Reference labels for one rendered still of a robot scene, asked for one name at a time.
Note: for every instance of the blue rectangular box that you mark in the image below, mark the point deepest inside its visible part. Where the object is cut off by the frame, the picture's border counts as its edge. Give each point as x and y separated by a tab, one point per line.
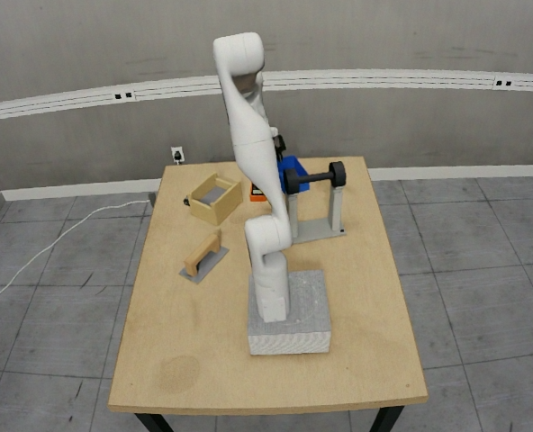
289	162

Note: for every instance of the wooden crate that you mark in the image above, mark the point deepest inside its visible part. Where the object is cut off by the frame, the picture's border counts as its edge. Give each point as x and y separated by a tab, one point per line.
209	191

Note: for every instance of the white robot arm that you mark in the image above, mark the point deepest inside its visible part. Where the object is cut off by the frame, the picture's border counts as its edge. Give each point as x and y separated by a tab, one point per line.
239	58

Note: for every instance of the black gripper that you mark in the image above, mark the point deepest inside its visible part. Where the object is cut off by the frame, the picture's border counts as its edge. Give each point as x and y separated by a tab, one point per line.
281	148

